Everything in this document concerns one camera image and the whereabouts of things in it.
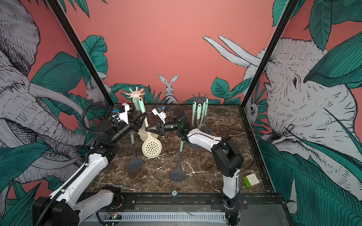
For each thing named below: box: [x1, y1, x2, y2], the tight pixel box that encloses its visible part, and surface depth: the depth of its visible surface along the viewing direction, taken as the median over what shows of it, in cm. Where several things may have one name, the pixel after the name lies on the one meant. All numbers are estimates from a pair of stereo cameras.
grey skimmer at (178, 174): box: [168, 140, 187, 183], surface depth 86 cm
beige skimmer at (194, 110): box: [192, 101, 197, 127], surface depth 71 cm
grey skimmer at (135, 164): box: [127, 132, 144, 172], surface depth 88 cm
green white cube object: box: [243, 173, 260, 188], surface depth 80 cm
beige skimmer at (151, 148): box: [141, 114, 163, 159], surface depth 74 cm
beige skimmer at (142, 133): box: [137, 115, 149, 142], surface depth 70 cm
